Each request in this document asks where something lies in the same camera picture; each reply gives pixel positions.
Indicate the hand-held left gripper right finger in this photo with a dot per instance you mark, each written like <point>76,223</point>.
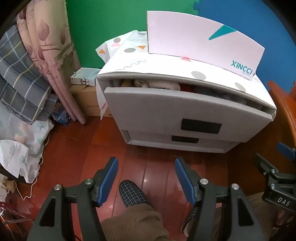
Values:
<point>185,183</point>

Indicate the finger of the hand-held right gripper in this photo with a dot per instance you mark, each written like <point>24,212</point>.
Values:
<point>285,150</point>
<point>263,163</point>

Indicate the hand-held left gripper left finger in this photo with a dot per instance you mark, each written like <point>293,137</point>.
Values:
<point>108,180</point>

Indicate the grey padded wooden drawer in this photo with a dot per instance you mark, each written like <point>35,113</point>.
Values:
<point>150,109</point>

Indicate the beige patterned underwear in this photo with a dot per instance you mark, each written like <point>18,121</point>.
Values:
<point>157,84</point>

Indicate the grey padded shallow drawer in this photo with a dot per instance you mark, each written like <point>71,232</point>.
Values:
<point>208,144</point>

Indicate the grey padded drawer cabinet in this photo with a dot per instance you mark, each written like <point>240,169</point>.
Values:
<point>120,129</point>

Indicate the person's right hand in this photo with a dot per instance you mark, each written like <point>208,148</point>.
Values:
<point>285,217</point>

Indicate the dark plaid slipper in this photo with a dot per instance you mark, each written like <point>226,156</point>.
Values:
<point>189,220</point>
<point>134,194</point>

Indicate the person's left leg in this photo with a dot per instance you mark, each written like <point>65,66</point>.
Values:
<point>134,224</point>

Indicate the blue packet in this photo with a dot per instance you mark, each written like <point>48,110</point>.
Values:
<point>61,115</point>

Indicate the brown cardboard box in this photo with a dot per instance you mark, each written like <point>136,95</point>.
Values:
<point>85,102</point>

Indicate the white crumpled plastic bag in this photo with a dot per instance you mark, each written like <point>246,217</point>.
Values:
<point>16,157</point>

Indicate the white floral bedding pile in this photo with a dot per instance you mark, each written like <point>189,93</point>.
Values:
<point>25,132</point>

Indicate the small white blue box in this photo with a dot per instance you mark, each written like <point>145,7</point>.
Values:
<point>85,75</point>

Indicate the white cover with coloured shapes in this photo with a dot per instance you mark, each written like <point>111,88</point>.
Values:
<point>161,67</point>

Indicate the grey blue plaid blanket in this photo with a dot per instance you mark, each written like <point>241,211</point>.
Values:
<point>20,76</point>

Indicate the pink floral curtain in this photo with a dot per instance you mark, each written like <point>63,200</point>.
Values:
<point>46,46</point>

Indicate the white cardboard box teal print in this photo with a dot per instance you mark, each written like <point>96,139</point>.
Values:
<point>185,34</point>

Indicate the red plastic frame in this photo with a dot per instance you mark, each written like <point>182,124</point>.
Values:
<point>11,210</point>

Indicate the blue foam wall mat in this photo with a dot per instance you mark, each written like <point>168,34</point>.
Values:
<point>254,14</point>

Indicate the green foam wall mat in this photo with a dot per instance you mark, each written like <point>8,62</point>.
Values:
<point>111,23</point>

